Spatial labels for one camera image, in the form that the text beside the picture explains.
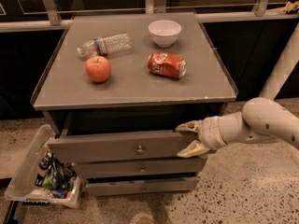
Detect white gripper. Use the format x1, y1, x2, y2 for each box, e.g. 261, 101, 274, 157
175, 116, 226, 158

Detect grey top drawer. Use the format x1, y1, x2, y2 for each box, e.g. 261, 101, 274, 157
48, 131, 195, 163

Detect grey drawer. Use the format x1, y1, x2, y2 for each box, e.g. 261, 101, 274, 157
73, 157, 204, 179
48, 131, 195, 163
85, 177, 198, 196

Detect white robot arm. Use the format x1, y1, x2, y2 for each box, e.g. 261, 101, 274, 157
176, 25, 299, 158

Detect grey middle drawer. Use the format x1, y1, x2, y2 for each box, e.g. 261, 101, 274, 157
73, 157, 204, 179

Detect grey drawer cabinet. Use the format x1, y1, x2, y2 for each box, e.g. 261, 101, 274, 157
32, 13, 237, 188

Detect grey bottom drawer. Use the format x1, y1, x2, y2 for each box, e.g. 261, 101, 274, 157
85, 177, 198, 196

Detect red soda can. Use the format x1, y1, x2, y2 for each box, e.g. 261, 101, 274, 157
148, 52, 187, 79

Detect white bowl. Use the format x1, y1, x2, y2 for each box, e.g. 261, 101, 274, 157
148, 20, 182, 48

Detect red apple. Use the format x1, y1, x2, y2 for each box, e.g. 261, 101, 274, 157
85, 56, 111, 83

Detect clear plastic water bottle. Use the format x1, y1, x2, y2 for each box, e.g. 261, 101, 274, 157
77, 32, 132, 58

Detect snack packages in bin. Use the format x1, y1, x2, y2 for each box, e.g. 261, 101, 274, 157
35, 151, 77, 199

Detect crumpled tan object on rail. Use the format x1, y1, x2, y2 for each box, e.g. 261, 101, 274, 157
283, 1, 299, 14

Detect metal railing frame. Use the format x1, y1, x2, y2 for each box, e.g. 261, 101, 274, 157
0, 0, 299, 33

